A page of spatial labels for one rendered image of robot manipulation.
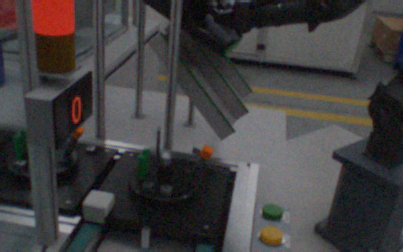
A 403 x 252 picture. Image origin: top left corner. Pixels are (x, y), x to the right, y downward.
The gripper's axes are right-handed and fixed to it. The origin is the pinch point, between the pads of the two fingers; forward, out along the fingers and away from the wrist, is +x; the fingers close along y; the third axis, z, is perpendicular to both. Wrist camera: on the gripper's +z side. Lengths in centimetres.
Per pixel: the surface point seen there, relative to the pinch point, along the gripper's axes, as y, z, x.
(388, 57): -489, -92, 7
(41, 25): 52, 4, 4
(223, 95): -7.6, -19.4, 8.0
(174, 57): 9.8, -6.6, 10.5
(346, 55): -391, -71, 40
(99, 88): 14.0, -11.9, 29.0
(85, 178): 31.8, -26.3, 21.7
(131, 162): 21.5, -26.7, 17.8
